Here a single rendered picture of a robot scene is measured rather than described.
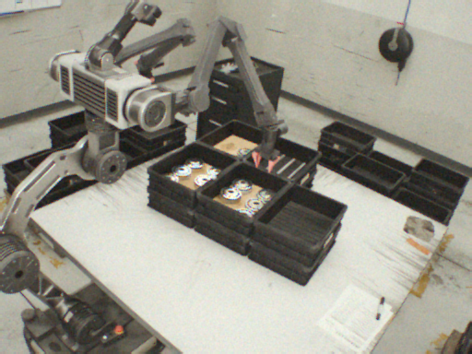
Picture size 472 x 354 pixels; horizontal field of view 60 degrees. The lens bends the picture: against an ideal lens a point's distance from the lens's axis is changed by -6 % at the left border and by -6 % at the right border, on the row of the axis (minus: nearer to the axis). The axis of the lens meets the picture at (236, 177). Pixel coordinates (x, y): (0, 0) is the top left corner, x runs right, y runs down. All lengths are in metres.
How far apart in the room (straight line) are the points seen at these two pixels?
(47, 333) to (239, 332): 1.00
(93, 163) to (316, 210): 1.08
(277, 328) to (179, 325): 0.38
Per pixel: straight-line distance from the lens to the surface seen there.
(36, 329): 2.29
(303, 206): 2.16
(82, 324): 2.10
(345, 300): 1.93
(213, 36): 1.69
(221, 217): 1.94
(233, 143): 2.61
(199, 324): 1.71
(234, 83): 3.52
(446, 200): 3.39
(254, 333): 1.71
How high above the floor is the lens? 2.04
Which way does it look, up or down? 32 degrees down
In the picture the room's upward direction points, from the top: 8 degrees clockwise
